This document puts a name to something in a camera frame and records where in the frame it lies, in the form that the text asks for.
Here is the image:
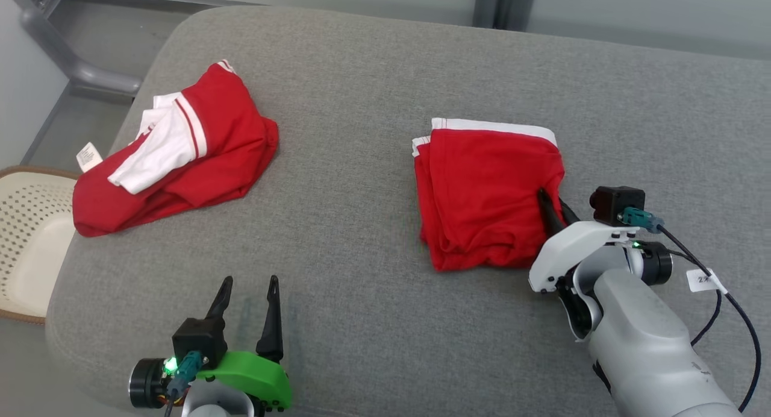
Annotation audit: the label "red jersey with white sleeves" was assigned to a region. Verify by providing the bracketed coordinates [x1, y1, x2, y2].
[72, 60, 280, 238]

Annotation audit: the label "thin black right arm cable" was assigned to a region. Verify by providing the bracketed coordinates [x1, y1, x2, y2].
[667, 249, 723, 347]

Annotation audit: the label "left cable with teal plug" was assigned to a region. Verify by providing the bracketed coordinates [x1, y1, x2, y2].
[164, 350, 204, 417]

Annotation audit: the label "grey fabric sofa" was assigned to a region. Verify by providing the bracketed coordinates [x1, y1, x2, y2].
[45, 5, 771, 417]

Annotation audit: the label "grey partition post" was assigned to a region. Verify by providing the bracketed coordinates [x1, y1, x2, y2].
[502, 0, 539, 33]
[472, 0, 504, 29]

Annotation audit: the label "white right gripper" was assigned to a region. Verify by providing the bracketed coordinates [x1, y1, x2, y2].
[528, 188, 639, 341]

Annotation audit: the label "right cable with teal plug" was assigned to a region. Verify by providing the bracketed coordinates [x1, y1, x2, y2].
[622, 207, 762, 413]

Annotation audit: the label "cable with teal plug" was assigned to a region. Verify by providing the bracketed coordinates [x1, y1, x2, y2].
[164, 350, 204, 417]
[622, 207, 762, 413]

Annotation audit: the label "beige perforated laundry basket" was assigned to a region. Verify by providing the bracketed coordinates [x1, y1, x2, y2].
[0, 166, 83, 325]

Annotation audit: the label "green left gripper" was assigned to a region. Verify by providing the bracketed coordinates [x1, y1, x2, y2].
[195, 276, 293, 413]

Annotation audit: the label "white cable tag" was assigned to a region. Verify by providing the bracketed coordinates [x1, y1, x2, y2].
[686, 268, 722, 293]

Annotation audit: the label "red shorts with white band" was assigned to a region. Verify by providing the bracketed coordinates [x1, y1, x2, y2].
[412, 118, 567, 272]

